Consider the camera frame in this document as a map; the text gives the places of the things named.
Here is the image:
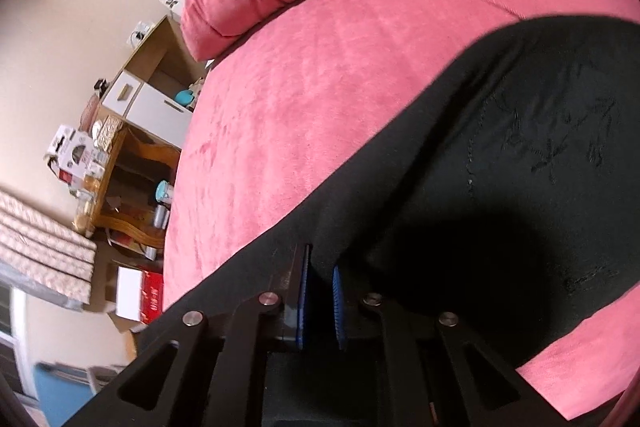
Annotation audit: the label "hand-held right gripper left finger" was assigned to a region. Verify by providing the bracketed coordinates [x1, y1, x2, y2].
[60, 244, 313, 427]

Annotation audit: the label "wooden desk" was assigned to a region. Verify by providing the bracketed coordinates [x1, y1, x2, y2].
[90, 122, 182, 253]

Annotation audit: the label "blue panel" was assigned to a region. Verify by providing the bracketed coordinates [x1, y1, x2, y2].
[34, 361, 97, 410]

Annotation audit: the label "open cardboard box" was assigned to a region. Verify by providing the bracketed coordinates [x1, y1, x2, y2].
[100, 16, 213, 151]

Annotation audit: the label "gold patterned box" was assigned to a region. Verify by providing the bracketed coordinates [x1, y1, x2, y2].
[92, 116, 124, 151]

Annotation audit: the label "red and white box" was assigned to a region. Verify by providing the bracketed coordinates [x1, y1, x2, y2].
[116, 266, 166, 325]

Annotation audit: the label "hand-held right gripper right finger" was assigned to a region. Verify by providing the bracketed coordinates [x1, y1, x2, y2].
[331, 264, 571, 427]

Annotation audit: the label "patterned beige curtain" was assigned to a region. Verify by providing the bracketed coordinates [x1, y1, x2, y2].
[0, 189, 98, 308]

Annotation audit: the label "white printed carton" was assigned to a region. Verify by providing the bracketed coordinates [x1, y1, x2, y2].
[45, 124, 108, 182]

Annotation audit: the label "black pants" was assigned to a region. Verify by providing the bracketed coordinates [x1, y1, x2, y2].
[131, 14, 640, 375]

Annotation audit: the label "pink bed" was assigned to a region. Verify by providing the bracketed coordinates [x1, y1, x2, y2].
[162, 0, 640, 423]

